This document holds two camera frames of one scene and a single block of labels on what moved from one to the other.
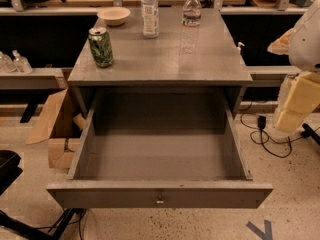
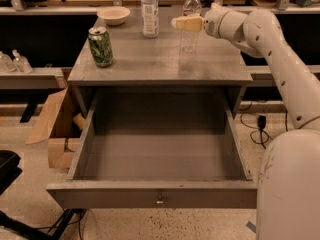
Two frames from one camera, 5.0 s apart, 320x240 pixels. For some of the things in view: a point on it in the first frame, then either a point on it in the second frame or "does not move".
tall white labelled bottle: x=150 y=13 does not move
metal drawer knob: x=159 y=200 does not move
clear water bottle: x=190 y=24 does not move
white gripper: x=306 y=44 -> x=213 y=24
